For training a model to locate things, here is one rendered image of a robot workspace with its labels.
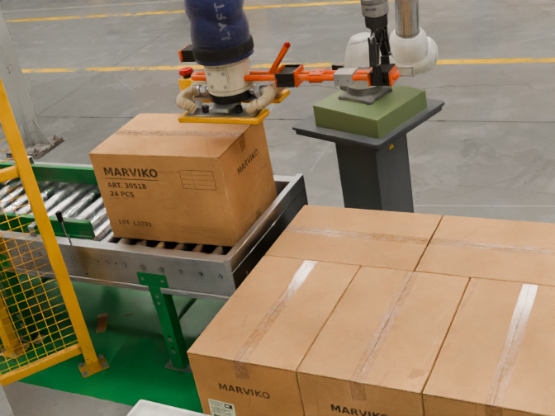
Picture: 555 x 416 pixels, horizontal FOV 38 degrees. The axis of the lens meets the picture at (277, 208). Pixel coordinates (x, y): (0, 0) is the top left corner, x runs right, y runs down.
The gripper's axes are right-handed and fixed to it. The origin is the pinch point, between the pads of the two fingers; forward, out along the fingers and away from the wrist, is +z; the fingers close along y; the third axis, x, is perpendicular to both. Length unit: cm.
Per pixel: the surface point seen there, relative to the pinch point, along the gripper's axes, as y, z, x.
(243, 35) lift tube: 3, -16, -49
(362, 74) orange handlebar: 2.7, -0.4, -6.2
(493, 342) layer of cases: 54, 66, 46
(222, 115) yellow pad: 14, 11, -58
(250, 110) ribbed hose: 12.9, 9.0, -46.2
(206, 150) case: 13, 26, -69
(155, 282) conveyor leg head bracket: 35, 75, -92
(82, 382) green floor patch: 52, 121, -132
